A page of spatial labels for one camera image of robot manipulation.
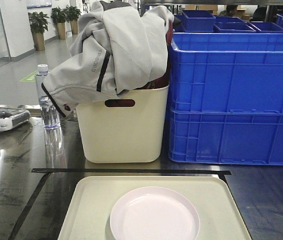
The pink plate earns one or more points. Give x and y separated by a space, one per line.
154 213

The cream plastic tray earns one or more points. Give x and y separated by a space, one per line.
88 214

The cream storage bin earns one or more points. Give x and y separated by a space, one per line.
124 134

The grey jacket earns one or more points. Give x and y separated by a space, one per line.
116 50

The stacked blue crate bottom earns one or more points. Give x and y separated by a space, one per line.
226 138

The stacked blue crate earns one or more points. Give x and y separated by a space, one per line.
226 138
227 72

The clear water bottle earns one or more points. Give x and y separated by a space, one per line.
49 115

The stacked blue crate top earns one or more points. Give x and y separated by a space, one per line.
227 72

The black tape strip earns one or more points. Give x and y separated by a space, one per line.
130 170

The white remote controller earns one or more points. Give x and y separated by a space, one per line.
11 118

